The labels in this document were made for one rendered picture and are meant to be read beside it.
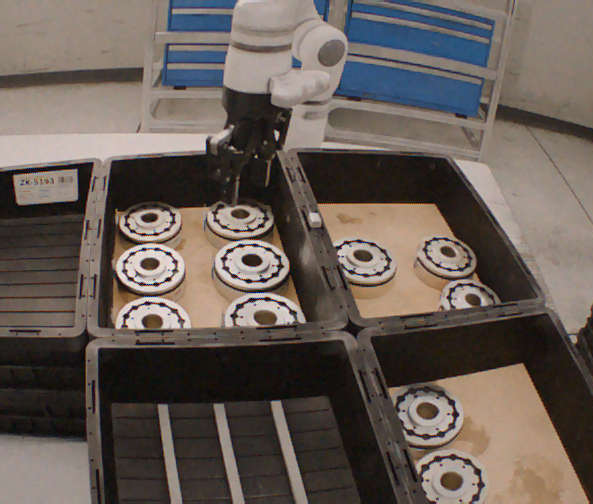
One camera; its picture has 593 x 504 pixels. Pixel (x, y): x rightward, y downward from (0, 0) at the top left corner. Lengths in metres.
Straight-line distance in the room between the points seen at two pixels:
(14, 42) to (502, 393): 3.62
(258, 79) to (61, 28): 3.19
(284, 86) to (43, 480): 0.60
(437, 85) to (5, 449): 2.50
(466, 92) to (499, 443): 2.34
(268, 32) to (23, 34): 3.33
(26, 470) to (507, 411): 0.67
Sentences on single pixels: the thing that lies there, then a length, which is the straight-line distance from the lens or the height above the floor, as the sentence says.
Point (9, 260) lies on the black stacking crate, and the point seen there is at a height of 0.83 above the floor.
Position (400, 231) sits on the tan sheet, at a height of 0.83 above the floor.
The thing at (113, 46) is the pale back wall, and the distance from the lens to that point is 3.73.
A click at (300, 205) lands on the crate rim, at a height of 0.93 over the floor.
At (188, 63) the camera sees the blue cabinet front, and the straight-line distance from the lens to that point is 2.77.
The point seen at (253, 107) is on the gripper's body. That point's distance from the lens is 0.67.
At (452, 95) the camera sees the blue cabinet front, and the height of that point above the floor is 0.42.
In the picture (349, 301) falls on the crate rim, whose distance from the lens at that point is 0.73.
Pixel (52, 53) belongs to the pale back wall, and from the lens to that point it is 3.87.
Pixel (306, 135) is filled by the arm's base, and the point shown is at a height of 0.89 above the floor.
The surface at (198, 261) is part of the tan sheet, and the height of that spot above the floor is 0.83.
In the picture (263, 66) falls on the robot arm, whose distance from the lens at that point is 0.65.
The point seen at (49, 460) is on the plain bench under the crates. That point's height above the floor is 0.70.
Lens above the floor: 1.41
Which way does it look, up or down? 38 degrees down
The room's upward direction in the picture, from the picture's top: 8 degrees clockwise
